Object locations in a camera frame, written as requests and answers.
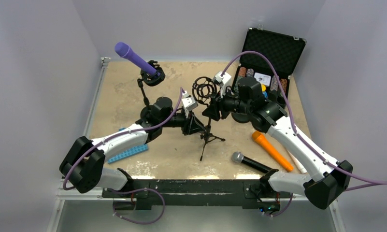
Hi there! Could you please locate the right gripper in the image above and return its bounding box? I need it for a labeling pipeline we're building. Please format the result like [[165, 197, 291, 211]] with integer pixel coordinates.
[[202, 86, 250, 122]]

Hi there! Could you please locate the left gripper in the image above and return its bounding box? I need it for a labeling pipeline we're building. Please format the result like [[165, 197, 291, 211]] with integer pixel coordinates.
[[160, 108, 204, 136]]

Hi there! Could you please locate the black tripod stand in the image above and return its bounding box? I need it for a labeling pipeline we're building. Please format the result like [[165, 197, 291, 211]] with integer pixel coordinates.
[[192, 76, 226, 161]]

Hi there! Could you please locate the orange microphone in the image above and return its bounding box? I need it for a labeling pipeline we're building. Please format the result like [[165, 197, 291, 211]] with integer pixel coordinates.
[[252, 131, 294, 172]]

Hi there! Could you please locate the black silver microphone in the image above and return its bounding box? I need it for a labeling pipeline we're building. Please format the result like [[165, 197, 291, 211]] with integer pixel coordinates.
[[231, 151, 272, 174]]

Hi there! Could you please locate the white microphone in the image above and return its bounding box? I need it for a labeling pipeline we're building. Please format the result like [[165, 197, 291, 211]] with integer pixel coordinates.
[[287, 150, 307, 174]]

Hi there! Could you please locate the orange mic round stand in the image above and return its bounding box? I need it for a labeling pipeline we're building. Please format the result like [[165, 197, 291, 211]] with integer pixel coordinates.
[[231, 113, 254, 124]]

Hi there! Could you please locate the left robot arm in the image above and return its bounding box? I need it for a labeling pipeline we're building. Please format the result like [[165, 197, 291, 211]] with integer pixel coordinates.
[[59, 97, 206, 198]]

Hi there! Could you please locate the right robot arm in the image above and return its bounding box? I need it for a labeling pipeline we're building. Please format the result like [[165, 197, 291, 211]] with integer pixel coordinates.
[[202, 74, 353, 209]]

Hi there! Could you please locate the purple mic black stand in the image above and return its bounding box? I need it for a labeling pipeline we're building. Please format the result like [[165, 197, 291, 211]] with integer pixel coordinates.
[[137, 60, 166, 118]]

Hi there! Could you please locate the purple microphone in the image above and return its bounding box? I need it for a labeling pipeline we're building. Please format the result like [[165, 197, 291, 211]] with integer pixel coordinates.
[[115, 42, 159, 77]]

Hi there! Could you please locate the blue lego baseplate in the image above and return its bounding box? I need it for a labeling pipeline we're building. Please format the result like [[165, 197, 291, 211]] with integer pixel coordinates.
[[104, 127, 148, 164]]

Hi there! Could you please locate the white playing card box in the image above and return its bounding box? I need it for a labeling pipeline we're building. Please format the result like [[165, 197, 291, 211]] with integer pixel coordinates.
[[254, 72, 272, 87]]

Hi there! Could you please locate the black poker chip case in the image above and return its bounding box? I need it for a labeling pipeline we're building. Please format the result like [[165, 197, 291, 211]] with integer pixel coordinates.
[[233, 28, 307, 97]]

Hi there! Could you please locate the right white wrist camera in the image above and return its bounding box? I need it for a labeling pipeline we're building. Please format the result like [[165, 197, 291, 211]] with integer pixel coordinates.
[[212, 71, 233, 98]]

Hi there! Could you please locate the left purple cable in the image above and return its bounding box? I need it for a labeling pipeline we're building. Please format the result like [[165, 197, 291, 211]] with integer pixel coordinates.
[[62, 87, 186, 191]]

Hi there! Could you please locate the purple loop base cable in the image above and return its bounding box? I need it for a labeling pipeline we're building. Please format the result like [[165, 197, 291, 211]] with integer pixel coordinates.
[[107, 187, 166, 224]]

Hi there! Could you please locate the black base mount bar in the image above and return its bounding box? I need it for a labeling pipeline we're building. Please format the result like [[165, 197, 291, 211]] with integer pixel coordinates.
[[102, 179, 290, 210]]

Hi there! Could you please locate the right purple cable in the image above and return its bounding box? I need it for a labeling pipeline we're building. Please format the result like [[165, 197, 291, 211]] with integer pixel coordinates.
[[220, 51, 387, 192]]

